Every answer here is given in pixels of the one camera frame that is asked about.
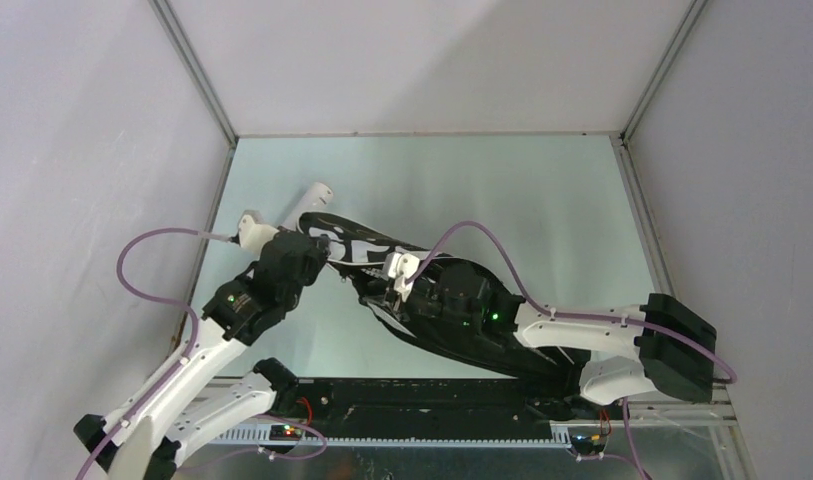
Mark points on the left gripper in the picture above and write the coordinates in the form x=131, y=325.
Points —
x=319, y=255

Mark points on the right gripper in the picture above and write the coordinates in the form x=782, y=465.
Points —
x=409, y=307

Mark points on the white shuttlecock tube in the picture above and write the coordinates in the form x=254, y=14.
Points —
x=316, y=197

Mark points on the black racket bag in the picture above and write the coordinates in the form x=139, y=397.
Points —
x=358, y=252

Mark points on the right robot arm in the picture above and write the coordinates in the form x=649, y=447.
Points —
x=658, y=346

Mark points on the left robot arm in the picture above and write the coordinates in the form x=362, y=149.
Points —
x=158, y=428

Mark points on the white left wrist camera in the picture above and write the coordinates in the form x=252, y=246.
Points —
x=253, y=232

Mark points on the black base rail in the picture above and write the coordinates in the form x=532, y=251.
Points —
x=490, y=410

